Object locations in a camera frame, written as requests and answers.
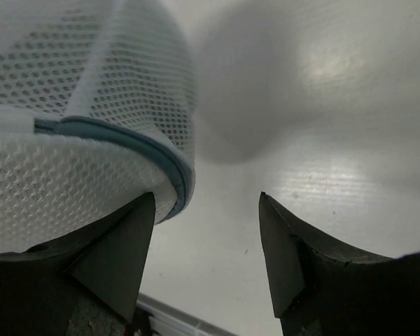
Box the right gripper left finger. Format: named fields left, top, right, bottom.
left=0, top=192, right=155, bottom=335

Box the white mesh laundry bag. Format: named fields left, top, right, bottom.
left=0, top=1, right=197, bottom=253

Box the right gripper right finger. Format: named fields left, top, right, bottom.
left=258, top=193, right=420, bottom=335

